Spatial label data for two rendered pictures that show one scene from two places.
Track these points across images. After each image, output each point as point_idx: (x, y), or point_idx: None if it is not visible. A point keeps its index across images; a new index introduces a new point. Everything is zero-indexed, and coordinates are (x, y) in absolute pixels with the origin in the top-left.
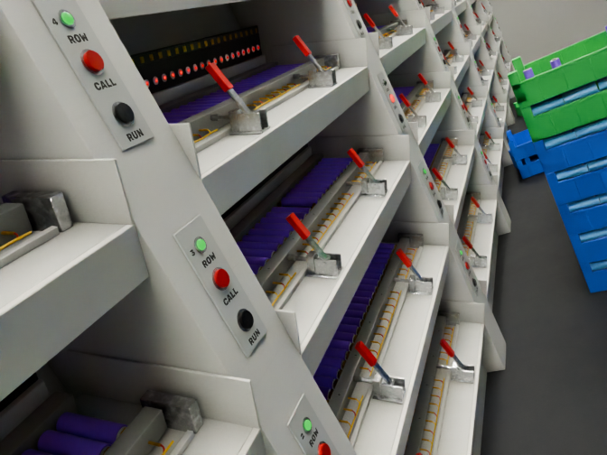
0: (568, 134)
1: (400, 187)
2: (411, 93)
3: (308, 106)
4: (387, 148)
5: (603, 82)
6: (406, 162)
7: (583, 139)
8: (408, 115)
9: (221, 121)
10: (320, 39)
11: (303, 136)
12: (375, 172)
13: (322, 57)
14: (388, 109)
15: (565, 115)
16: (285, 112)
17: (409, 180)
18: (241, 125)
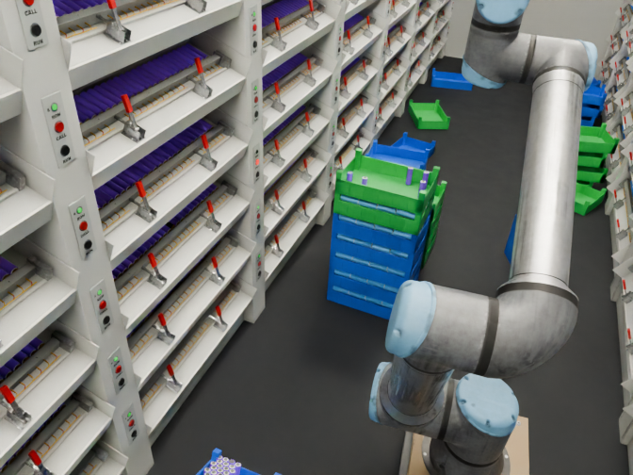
0: (352, 219)
1: (232, 222)
2: (296, 119)
3: (186, 197)
4: (239, 188)
5: (380, 205)
6: (246, 204)
7: (357, 226)
8: (281, 143)
9: (135, 197)
10: (228, 112)
11: (176, 212)
12: (223, 205)
13: (223, 125)
14: (250, 171)
15: (355, 209)
16: (171, 198)
17: (244, 212)
18: (142, 213)
